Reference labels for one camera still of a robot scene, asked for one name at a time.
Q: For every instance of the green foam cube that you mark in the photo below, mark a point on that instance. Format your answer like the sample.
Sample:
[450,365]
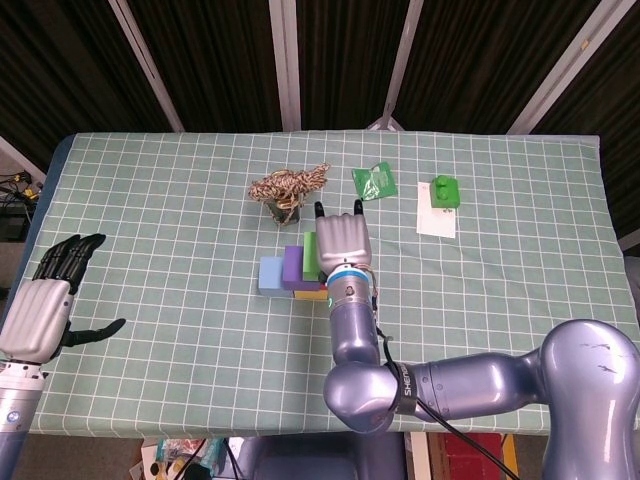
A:
[310,255]

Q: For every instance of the white frame post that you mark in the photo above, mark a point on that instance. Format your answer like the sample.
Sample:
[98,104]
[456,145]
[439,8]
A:
[145,65]
[285,65]
[20,160]
[402,60]
[560,75]

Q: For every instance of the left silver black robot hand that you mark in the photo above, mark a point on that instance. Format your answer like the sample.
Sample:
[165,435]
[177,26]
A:
[35,315]

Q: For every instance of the black device box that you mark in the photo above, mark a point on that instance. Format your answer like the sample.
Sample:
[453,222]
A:
[11,227]

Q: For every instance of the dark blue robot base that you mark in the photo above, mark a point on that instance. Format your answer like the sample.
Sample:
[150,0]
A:
[300,457]

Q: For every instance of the metal frame foot bracket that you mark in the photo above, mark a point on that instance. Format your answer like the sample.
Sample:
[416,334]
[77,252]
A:
[385,125]

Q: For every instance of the green checked tablecloth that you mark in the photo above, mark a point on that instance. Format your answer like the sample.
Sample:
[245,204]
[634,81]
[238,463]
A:
[200,380]

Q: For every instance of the light blue foam cube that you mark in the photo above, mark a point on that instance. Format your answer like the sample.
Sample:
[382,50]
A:
[270,277]

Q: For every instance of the yellow foam cube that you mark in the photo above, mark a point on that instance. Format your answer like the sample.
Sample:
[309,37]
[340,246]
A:
[310,295]

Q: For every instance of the green foil packet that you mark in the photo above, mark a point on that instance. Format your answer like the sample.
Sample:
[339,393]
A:
[375,182]

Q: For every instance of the green toy building brick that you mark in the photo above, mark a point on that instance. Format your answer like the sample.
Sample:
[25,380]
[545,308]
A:
[447,195]

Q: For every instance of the yellow bar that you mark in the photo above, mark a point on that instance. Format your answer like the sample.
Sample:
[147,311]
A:
[509,450]

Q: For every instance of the purple foam cube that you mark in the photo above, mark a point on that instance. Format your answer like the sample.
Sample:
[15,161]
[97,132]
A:
[292,265]

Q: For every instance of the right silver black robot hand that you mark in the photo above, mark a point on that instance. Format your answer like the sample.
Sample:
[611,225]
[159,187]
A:
[342,240]

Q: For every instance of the white paper card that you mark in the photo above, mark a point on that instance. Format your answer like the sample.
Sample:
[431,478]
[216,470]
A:
[435,222]

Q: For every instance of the colourful printed bag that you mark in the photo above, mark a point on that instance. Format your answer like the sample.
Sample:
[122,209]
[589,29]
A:
[200,452]

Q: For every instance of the white table leg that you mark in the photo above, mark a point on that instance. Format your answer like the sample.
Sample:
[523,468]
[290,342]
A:
[420,457]

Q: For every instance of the red box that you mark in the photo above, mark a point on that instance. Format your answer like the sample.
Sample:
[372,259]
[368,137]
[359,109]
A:
[472,462]

